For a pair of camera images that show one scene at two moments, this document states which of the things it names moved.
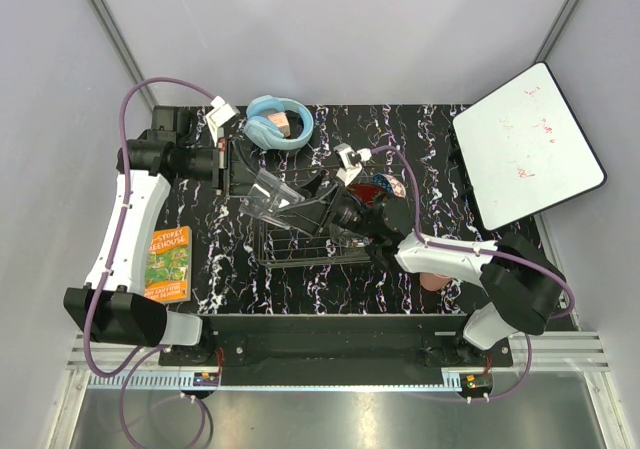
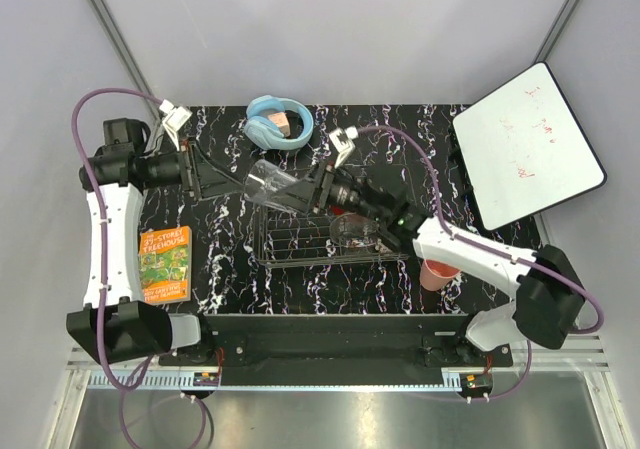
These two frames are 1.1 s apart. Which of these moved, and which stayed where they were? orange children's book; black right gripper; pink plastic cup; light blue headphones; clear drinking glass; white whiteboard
Moved: black right gripper; clear drinking glass
Stayed: pink plastic cup; orange children's book; white whiteboard; light blue headphones
